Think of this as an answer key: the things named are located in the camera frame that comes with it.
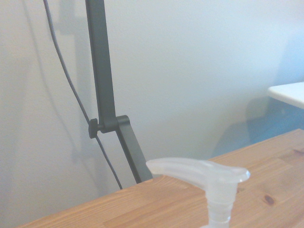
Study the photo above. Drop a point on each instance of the clear hand sanitizer pump bottle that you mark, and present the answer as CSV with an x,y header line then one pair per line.
x,y
218,197

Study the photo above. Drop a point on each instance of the dark articulated camera stand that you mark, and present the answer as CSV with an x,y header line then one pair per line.
x,y
101,71

